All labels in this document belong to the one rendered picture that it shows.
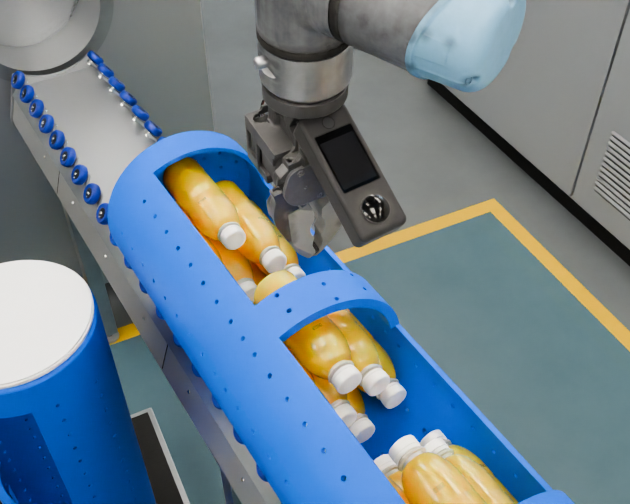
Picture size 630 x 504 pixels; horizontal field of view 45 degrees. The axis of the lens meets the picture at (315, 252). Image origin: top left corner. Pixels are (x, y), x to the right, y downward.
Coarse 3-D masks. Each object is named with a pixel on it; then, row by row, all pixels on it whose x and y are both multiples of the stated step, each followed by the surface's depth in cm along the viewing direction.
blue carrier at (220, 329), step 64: (128, 192) 125; (256, 192) 143; (128, 256) 127; (192, 256) 112; (320, 256) 129; (192, 320) 110; (256, 320) 102; (384, 320) 114; (256, 384) 99; (448, 384) 106; (256, 448) 100; (320, 448) 90; (384, 448) 116; (512, 448) 99
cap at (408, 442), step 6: (402, 438) 93; (408, 438) 93; (414, 438) 94; (396, 444) 93; (402, 444) 93; (408, 444) 93; (414, 444) 93; (390, 450) 93; (396, 450) 93; (402, 450) 92; (390, 456) 94; (396, 456) 93; (396, 462) 93
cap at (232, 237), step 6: (228, 228) 120; (234, 228) 120; (240, 228) 121; (222, 234) 121; (228, 234) 120; (234, 234) 120; (240, 234) 121; (222, 240) 121; (228, 240) 120; (234, 240) 121; (240, 240) 122; (228, 246) 121; (234, 246) 122; (240, 246) 123
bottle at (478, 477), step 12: (444, 456) 97; (456, 456) 96; (468, 468) 94; (480, 468) 95; (468, 480) 93; (480, 480) 93; (492, 480) 94; (480, 492) 92; (492, 492) 92; (504, 492) 93
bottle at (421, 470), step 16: (416, 448) 92; (400, 464) 92; (416, 464) 90; (432, 464) 89; (448, 464) 90; (416, 480) 89; (432, 480) 88; (448, 480) 87; (464, 480) 88; (416, 496) 88; (432, 496) 87; (448, 496) 86; (464, 496) 86; (480, 496) 88
